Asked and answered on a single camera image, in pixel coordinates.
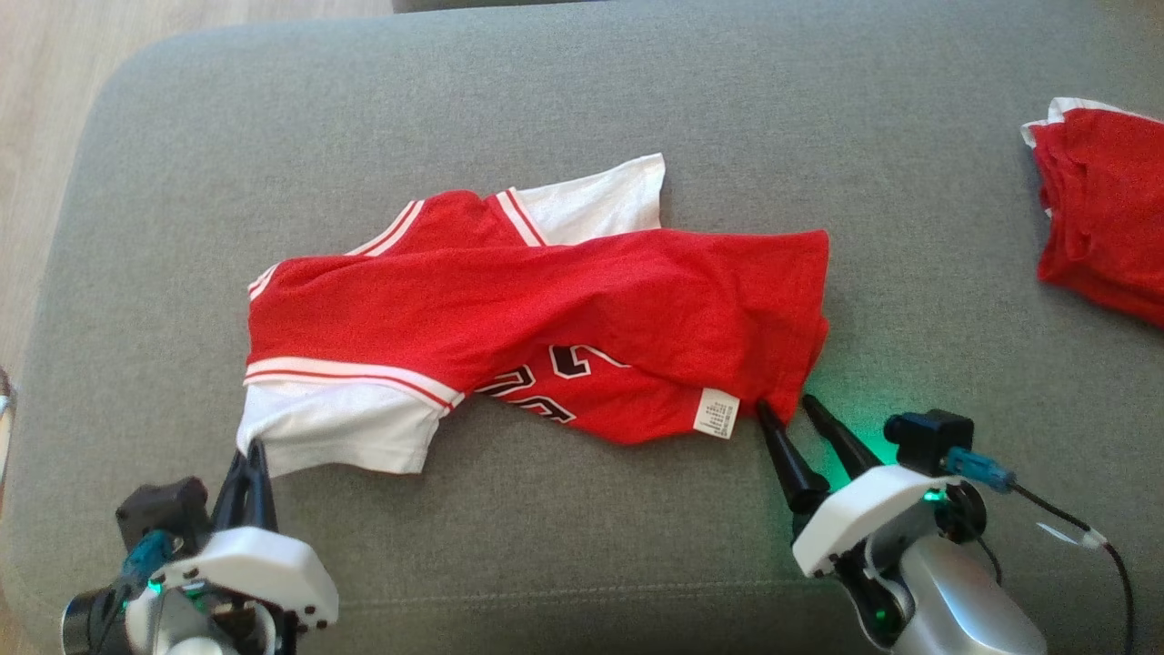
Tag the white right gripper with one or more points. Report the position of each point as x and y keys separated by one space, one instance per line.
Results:
x=855 y=518

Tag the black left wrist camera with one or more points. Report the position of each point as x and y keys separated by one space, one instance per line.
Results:
x=164 y=509

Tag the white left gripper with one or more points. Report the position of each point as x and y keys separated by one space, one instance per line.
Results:
x=255 y=569

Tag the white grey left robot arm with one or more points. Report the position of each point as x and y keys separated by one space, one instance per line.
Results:
x=195 y=648

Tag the grey sofa seat cushion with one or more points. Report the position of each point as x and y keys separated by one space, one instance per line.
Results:
x=582 y=91

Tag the red jersey with white sleeves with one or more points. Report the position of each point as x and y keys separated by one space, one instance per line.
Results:
x=546 y=300

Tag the red shorts with 23 print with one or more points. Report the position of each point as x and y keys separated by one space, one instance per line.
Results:
x=1109 y=209

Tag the laundry basket rim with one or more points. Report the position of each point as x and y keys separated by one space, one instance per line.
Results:
x=5 y=418

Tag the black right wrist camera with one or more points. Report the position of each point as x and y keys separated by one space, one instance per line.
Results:
x=928 y=437

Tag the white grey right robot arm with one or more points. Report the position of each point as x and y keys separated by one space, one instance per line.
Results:
x=964 y=609

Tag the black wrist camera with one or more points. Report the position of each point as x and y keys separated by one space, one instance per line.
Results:
x=928 y=437
x=164 y=509

